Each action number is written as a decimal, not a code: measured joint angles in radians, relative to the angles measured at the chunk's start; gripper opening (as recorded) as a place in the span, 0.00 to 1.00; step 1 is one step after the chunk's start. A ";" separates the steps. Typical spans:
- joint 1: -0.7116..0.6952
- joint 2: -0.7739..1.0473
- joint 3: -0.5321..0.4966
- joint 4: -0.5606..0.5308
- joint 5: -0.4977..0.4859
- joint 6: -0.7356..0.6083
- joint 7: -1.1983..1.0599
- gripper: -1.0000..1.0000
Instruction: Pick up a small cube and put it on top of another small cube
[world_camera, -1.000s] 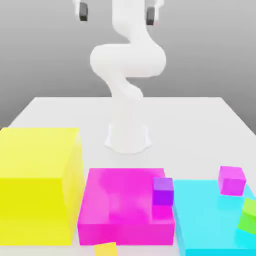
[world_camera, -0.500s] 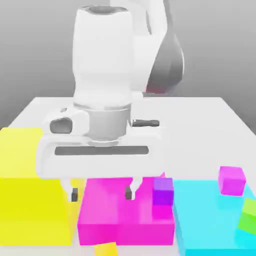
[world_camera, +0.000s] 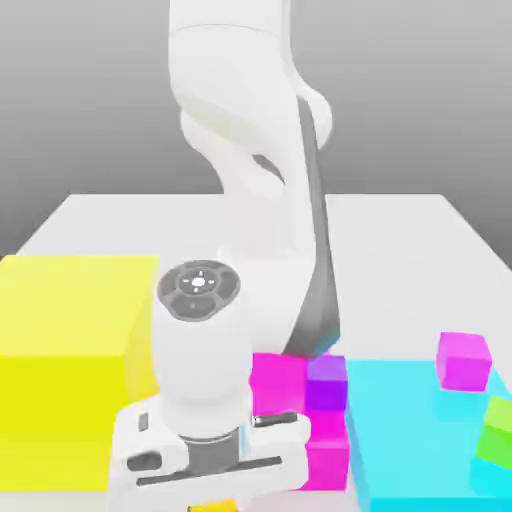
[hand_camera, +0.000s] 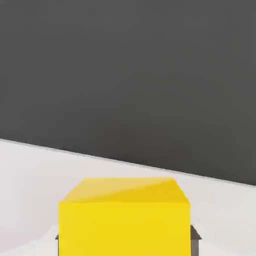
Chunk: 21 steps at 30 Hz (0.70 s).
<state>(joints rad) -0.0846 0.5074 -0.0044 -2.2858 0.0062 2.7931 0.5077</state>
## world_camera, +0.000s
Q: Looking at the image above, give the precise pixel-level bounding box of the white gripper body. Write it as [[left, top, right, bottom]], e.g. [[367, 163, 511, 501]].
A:
[[107, 424, 313, 512]]

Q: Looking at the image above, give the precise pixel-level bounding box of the small yellow cube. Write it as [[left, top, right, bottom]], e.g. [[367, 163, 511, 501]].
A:
[[186, 499, 238, 512]]

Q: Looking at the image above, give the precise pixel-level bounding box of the small purple cube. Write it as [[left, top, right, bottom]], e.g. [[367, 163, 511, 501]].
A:
[[305, 354, 349, 413]]

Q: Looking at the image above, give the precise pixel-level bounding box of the small magenta cube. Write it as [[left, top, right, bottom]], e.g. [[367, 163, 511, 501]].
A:
[[436, 331, 494, 394]]

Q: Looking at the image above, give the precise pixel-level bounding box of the small green cube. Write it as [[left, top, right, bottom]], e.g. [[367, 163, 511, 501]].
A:
[[474, 394, 512, 470]]

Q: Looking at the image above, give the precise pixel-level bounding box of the large magenta box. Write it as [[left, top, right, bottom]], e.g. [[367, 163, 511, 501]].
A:
[[249, 350, 352, 493]]

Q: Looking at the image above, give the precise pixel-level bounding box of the large cyan box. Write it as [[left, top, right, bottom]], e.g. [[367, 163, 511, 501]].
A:
[[344, 358, 512, 512]]

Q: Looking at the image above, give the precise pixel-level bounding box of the large yellow box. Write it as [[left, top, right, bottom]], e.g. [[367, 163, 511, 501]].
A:
[[0, 254, 162, 493]]

